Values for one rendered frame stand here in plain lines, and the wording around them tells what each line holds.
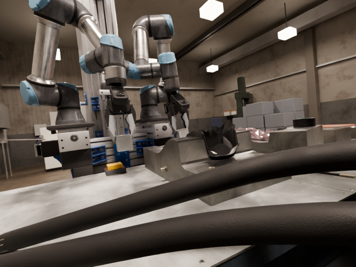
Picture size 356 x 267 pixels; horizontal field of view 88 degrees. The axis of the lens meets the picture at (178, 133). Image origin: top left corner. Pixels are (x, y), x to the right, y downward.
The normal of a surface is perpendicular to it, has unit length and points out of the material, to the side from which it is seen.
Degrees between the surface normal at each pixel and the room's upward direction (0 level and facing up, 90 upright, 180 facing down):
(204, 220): 28
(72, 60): 90
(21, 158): 90
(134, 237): 52
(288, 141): 90
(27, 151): 90
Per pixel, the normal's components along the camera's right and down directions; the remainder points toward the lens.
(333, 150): -0.54, -0.48
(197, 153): 0.41, -0.13
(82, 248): -0.26, -0.56
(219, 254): -0.11, -0.99
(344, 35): -0.85, 0.11
